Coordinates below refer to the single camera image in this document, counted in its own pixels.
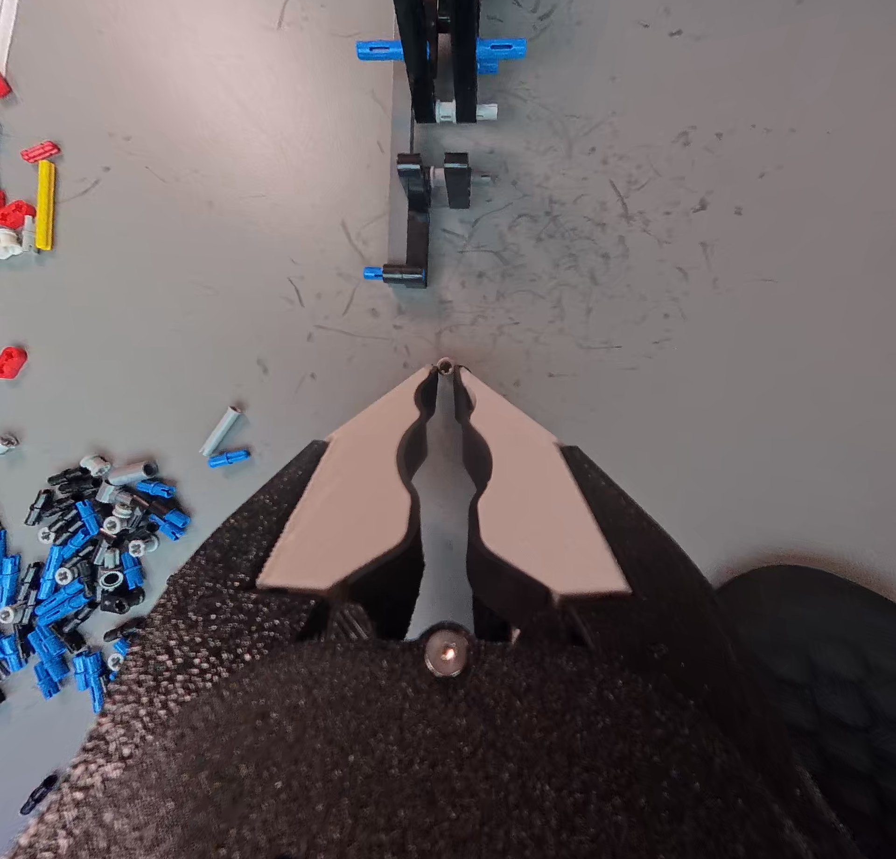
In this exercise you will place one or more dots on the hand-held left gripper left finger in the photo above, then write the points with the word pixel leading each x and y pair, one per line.
pixel 336 509

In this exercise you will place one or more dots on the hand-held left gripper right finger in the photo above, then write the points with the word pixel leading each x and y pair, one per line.
pixel 546 516

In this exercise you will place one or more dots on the small grey pin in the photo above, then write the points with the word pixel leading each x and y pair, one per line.
pixel 446 367

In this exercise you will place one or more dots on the black technic model assembly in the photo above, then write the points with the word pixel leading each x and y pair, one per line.
pixel 420 68

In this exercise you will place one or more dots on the blue technic pin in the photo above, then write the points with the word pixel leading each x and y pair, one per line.
pixel 229 458

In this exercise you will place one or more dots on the light grey tube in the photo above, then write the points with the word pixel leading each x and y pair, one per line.
pixel 224 430

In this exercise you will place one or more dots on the pile of blue black pins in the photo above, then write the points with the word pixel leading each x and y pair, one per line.
pixel 63 579

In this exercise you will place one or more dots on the small grey connector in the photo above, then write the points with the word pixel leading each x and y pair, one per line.
pixel 7 443

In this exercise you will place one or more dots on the red rounded liftarm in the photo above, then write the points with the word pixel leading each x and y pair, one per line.
pixel 11 363

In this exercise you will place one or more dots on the black technic pin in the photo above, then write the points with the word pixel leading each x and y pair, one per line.
pixel 39 794

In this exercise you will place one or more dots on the yellow technic axle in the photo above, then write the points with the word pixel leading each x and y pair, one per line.
pixel 46 204

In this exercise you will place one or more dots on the pile of red white pieces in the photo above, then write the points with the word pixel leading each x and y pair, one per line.
pixel 14 215

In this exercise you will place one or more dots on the small red connector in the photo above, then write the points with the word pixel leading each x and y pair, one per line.
pixel 40 151

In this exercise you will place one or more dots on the white sticker sheet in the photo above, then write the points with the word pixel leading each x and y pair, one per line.
pixel 8 12

